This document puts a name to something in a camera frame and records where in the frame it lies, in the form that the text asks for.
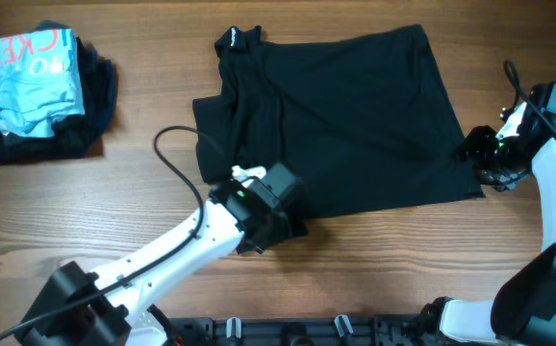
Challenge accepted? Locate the black t-shirt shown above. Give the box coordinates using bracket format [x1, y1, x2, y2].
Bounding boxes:
[192, 24, 483, 219]

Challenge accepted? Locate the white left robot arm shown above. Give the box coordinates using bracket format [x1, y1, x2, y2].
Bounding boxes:
[13, 163, 303, 345]

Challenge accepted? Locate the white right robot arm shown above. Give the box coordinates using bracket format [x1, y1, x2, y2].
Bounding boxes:
[421, 82, 556, 345]

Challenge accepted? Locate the dark navy garment pile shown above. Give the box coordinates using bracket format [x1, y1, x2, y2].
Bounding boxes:
[0, 21, 117, 164]

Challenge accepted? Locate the light blue printed t-shirt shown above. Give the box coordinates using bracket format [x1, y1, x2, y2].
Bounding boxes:
[0, 28, 85, 138]

